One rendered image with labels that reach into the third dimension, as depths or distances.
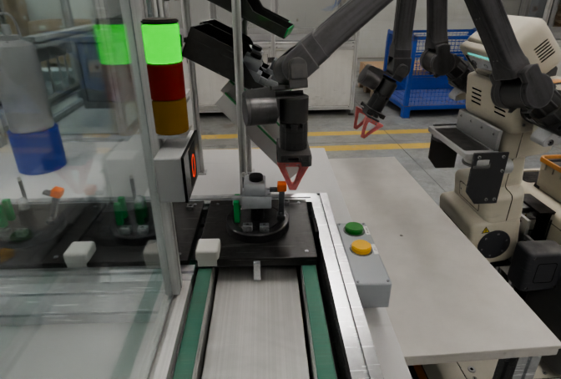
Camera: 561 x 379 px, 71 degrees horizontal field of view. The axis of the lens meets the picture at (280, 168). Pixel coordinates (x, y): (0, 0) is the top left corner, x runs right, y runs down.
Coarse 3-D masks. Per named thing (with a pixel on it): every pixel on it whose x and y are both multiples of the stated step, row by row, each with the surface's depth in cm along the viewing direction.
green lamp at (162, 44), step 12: (144, 24) 51; (168, 24) 51; (144, 36) 51; (156, 36) 51; (168, 36) 51; (144, 48) 52; (156, 48) 51; (168, 48) 52; (180, 48) 54; (156, 60) 52; (168, 60) 52; (180, 60) 54
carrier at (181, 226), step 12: (180, 204) 97; (204, 204) 98; (180, 216) 92; (192, 216) 92; (180, 228) 87; (192, 228) 87; (180, 240) 83; (192, 240) 83; (180, 252) 79; (192, 252) 82; (180, 264) 77
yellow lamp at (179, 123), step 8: (152, 104) 55; (160, 104) 55; (168, 104) 55; (176, 104) 55; (184, 104) 57; (160, 112) 55; (168, 112) 55; (176, 112) 56; (184, 112) 57; (160, 120) 56; (168, 120) 56; (176, 120) 56; (184, 120) 57; (160, 128) 56; (168, 128) 56; (176, 128) 56; (184, 128) 57
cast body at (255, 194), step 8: (248, 176) 85; (256, 176) 82; (264, 176) 85; (248, 184) 82; (256, 184) 82; (264, 184) 82; (248, 192) 82; (256, 192) 82; (264, 192) 82; (240, 200) 85; (248, 200) 83; (256, 200) 83; (264, 200) 83; (248, 208) 84; (256, 208) 84; (264, 208) 84
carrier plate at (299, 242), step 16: (224, 208) 95; (288, 208) 95; (304, 208) 95; (208, 224) 89; (224, 224) 89; (304, 224) 89; (224, 240) 83; (288, 240) 83; (304, 240) 83; (224, 256) 78; (240, 256) 78; (256, 256) 78; (272, 256) 78; (288, 256) 78; (304, 256) 78
